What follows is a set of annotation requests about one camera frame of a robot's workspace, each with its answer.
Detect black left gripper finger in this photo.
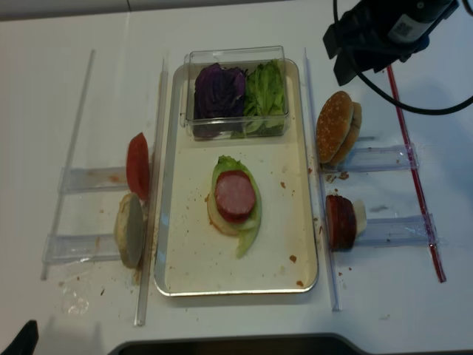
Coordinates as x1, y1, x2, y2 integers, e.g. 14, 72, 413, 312
1, 319, 38, 355

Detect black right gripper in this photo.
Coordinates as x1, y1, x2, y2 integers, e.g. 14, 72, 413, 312
323, 1, 459, 84

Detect green lettuce in container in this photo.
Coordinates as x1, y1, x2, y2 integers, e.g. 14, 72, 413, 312
231, 59, 286, 138

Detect standing bread slice left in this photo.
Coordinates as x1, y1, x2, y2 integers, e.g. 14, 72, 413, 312
114, 193, 144, 269

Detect sliced meat patties stack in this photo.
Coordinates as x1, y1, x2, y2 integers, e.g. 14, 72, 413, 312
325, 195, 356, 251

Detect meat slice on tray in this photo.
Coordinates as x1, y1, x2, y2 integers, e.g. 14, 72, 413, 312
214, 170, 256, 223

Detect standing tomato slice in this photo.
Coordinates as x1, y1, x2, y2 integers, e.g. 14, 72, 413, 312
126, 132, 150, 201

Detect lettuce leaf on tray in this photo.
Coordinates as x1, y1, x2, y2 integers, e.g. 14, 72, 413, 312
210, 155, 262, 259

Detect sesame bun top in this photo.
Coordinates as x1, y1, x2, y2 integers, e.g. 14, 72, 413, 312
316, 91, 354, 163

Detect clear lower left track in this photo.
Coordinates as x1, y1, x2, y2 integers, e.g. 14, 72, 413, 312
42, 234, 120, 265

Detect clear track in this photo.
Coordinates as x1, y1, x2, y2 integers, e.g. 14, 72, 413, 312
354, 214, 438, 248
42, 234, 120, 265
58, 167, 128, 195
338, 145, 419, 172

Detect bun half behind sesame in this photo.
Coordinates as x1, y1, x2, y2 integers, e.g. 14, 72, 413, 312
330, 102, 362, 166

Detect clear upper right track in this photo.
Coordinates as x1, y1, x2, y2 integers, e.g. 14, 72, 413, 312
338, 145, 419, 172

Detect clear plastic container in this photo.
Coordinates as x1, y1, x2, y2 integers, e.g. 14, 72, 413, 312
180, 46, 289, 141

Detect purple cabbage leaves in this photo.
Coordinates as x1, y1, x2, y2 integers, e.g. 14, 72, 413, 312
194, 63, 245, 122

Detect clear upper left track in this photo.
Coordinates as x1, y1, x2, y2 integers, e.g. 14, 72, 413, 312
58, 167, 128, 195

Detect white plastic pusher right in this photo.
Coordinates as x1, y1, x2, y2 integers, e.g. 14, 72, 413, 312
353, 200, 367, 236

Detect metal baking tray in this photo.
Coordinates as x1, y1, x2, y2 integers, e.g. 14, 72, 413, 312
154, 61, 319, 297

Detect clear lower right track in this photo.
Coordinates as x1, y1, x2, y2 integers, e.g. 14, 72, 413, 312
354, 214, 438, 248

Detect red thin rod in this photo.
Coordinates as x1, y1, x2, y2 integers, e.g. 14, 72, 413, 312
386, 64, 447, 283

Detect black cable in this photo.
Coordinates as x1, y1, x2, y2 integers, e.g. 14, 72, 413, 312
332, 0, 473, 115

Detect clear left inner rail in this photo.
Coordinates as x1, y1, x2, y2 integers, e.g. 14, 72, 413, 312
134, 57, 169, 327

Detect clear rail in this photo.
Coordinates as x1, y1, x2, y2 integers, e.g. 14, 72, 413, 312
134, 57, 169, 327
303, 47, 342, 312

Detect clear right inner rail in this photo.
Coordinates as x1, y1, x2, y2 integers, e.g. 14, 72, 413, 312
303, 47, 342, 312

